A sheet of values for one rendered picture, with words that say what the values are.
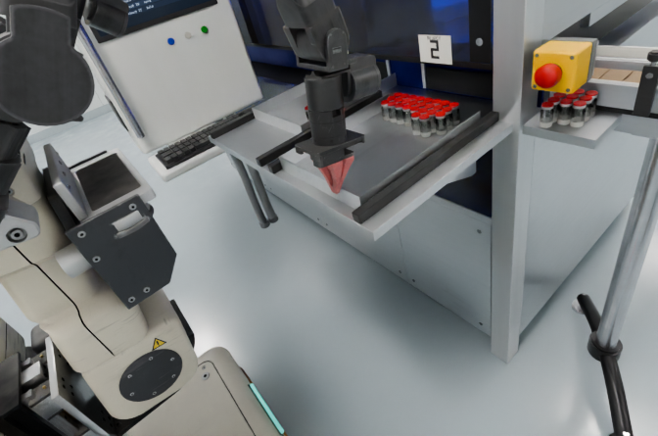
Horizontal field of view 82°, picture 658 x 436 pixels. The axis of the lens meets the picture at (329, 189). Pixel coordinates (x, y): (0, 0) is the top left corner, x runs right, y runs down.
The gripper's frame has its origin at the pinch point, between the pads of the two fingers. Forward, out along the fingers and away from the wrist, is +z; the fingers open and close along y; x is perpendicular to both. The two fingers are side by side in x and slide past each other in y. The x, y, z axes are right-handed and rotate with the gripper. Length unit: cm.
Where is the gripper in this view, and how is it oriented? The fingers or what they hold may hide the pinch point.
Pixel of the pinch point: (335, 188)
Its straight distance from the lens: 66.2
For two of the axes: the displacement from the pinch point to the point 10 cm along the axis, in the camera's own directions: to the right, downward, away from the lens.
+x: -6.1, -3.1, 7.3
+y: 7.8, -3.6, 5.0
